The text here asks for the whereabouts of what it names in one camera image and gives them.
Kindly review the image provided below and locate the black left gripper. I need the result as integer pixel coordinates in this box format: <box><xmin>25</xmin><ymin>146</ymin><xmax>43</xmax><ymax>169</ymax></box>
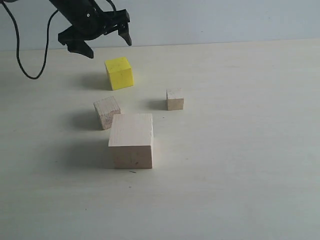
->
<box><xmin>58</xmin><ymin>6</ymin><xmax>132</xmax><ymax>59</ymax></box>

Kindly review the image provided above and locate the yellow cube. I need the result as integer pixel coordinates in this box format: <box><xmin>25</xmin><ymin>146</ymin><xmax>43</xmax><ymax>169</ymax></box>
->
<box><xmin>104</xmin><ymin>57</ymin><xmax>134</xmax><ymax>91</ymax></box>

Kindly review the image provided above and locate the medium wooden cube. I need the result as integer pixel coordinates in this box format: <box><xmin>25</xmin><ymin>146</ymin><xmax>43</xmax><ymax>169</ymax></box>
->
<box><xmin>93</xmin><ymin>96</ymin><xmax>121</xmax><ymax>130</ymax></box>

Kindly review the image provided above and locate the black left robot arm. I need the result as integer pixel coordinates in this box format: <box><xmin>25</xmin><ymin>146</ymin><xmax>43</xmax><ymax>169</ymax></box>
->
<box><xmin>51</xmin><ymin>0</ymin><xmax>132</xmax><ymax>59</ymax></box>

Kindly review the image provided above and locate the small wooden cube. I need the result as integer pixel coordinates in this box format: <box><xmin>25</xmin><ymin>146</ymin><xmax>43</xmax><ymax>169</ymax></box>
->
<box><xmin>166</xmin><ymin>88</ymin><xmax>184</xmax><ymax>111</ymax></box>

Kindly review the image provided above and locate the large wooden cube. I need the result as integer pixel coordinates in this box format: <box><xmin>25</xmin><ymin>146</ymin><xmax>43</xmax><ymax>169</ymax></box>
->
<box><xmin>108</xmin><ymin>113</ymin><xmax>154</xmax><ymax>169</ymax></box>

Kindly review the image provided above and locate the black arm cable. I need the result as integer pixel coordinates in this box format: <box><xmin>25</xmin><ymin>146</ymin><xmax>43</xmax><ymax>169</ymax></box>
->
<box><xmin>0</xmin><ymin>0</ymin><xmax>61</xmax><ymax>80</ymax></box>

